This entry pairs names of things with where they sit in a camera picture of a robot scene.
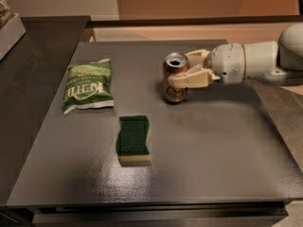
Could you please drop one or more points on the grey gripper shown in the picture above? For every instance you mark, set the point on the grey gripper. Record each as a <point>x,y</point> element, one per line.
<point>227,61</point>

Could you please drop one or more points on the orange soda can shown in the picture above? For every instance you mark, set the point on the orange soda can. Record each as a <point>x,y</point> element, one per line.
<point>173,64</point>

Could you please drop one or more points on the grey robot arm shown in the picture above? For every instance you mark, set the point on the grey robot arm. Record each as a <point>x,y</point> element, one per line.
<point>275,61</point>

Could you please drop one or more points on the green and yellow sponge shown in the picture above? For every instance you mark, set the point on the green and yellow sponge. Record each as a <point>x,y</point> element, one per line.
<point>132,141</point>

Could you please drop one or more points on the green chip bag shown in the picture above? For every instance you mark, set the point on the green chip bag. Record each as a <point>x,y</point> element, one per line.
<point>87,86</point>

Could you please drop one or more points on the dark side table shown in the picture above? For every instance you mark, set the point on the dark side table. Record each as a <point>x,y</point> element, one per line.
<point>30,75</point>

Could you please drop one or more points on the white box at left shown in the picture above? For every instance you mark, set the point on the white box at left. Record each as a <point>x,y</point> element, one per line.
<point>10,34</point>

